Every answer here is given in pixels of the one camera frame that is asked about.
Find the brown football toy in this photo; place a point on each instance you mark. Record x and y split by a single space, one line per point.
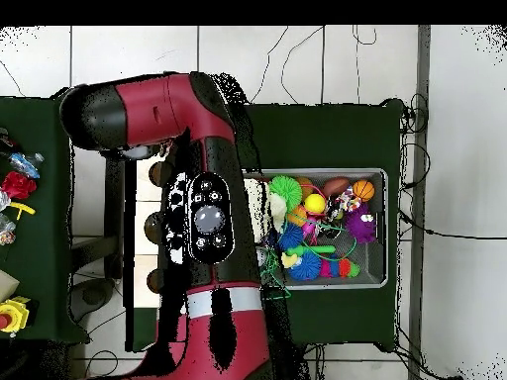
334 187

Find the blue spiky ball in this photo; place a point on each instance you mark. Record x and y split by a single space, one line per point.
291 237

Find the colourful spotted cloth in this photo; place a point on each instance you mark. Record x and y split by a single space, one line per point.
348 200

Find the cream knitted cloth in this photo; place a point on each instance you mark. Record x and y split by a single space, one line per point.
277 208

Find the dark green tablecloth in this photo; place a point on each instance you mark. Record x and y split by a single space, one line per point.
336 138
31 237

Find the clear plastic packet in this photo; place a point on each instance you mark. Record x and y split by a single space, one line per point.
7 231

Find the wooden box with three holes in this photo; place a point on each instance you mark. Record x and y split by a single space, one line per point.
144 190

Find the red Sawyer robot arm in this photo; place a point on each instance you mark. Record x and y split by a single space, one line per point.
158 107

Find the orange basketball toy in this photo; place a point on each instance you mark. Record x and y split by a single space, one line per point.
363 190

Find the yellow emergency stop button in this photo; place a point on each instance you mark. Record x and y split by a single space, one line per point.
14 314

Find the blue and clear packet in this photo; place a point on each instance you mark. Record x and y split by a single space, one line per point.
25 164

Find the black upright panel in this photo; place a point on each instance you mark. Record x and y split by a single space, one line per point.
115 198

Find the yellow plastic piece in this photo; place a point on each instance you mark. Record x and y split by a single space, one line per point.
23 208

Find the yellow smiley ball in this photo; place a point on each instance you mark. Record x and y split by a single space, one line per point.
314 203

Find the beige box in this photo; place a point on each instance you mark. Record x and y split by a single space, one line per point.
7 285

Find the red crumpled item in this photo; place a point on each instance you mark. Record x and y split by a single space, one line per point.
18 185

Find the large green spiky toy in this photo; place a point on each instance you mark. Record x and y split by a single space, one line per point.
285 190

